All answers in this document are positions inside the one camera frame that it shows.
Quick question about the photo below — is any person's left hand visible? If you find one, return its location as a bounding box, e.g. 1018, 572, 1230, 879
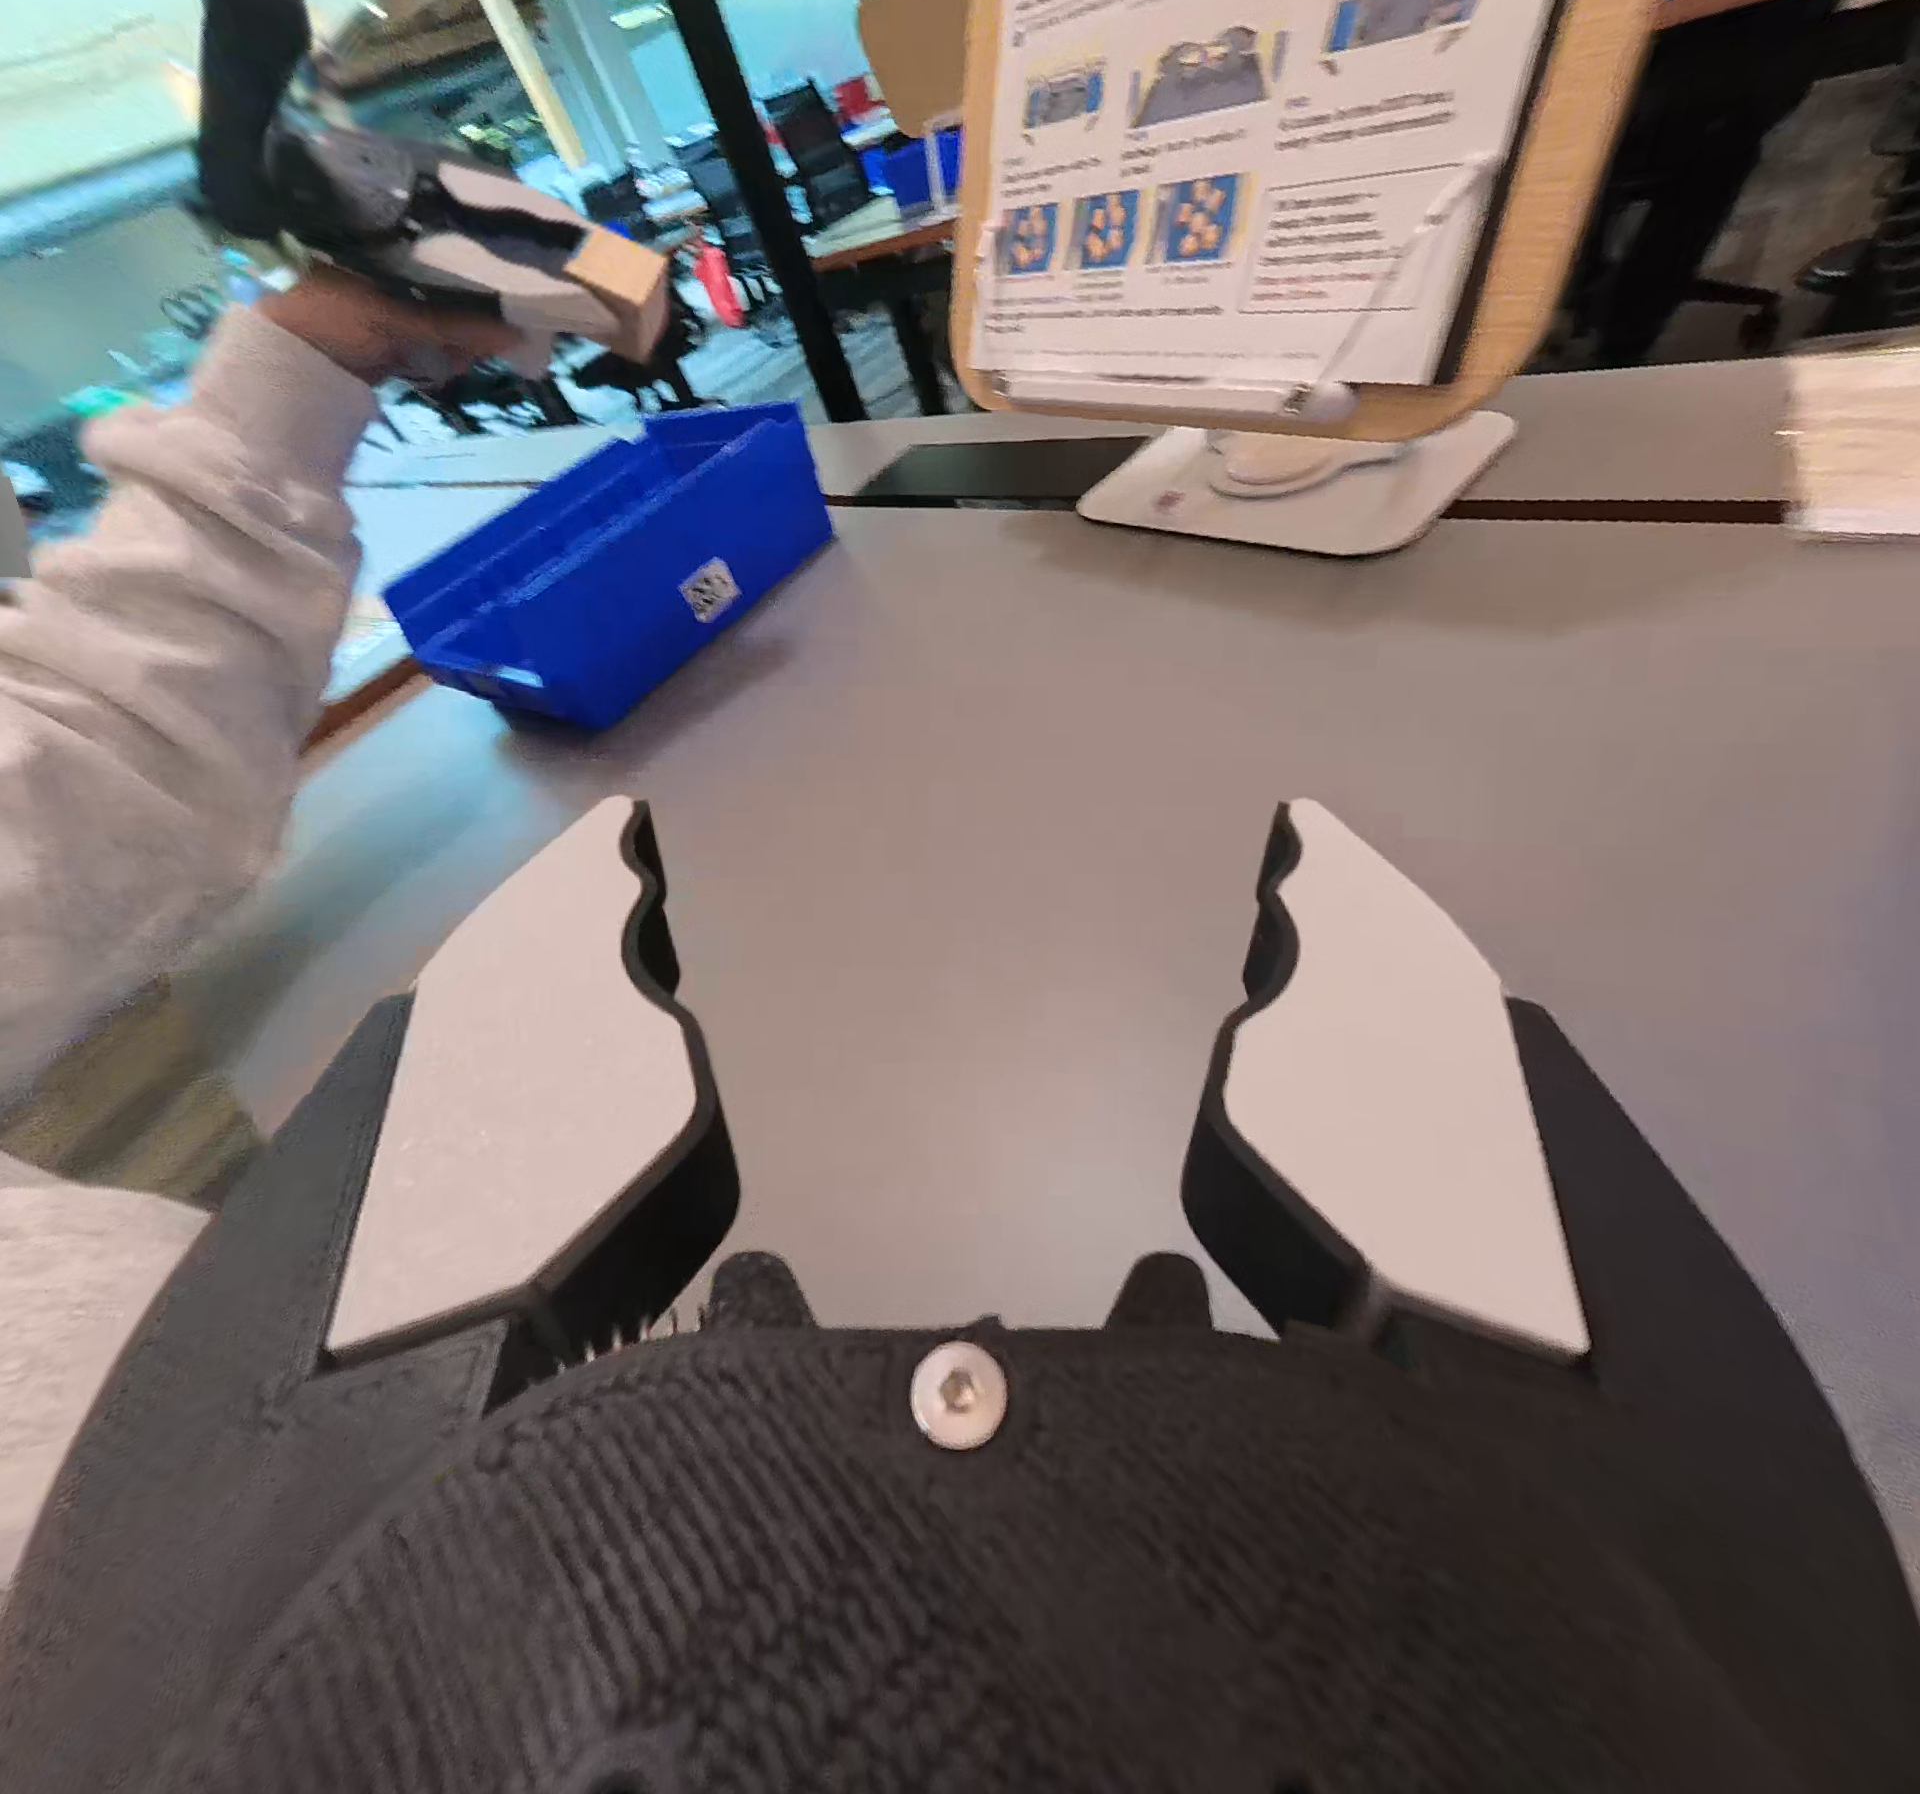
261, 272, 516, 388

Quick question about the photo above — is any black flat pad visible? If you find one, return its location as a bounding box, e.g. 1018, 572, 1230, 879
851, 432, 1154, 508

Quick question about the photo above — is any person's left forearm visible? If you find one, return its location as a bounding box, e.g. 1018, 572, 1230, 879
0, 306, 377, 1113

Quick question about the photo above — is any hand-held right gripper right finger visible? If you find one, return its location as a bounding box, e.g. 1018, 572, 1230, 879
1181, 797, 1591, 1364

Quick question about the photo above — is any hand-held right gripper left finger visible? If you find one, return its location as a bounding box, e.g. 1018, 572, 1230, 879
318, 792, 744, 1364

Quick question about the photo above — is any wooden cube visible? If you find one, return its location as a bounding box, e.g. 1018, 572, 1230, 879
564, 226, 672, 365

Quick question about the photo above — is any printed instruction sheet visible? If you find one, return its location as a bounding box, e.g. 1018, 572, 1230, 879
965, 0, 1597, 394

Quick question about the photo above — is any cardboard box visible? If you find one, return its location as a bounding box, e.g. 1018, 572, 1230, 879
857, 0, 986, 141

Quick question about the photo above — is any blue plastic bin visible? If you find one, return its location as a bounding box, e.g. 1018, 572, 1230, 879
382, 400, 833, 734

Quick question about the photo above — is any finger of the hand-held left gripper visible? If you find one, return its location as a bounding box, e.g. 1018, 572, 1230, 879
431, 163, 599, 272
394, 241, 631, 347

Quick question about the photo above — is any person's white sweatshirt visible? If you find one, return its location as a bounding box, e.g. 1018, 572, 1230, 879
0, 1148, 213, 1594

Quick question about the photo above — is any black pole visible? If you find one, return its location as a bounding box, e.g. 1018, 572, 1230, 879
619, 0, 872, 427

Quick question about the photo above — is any small blue bin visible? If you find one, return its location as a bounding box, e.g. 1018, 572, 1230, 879
875, 128, 962, 214

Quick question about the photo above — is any black office chair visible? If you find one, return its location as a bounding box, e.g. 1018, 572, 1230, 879
1559, 10, 1920, 365
762, 82, 872, 223

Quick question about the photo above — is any wooden document stand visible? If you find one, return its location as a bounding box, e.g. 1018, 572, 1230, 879
948, 0, 1706, 558

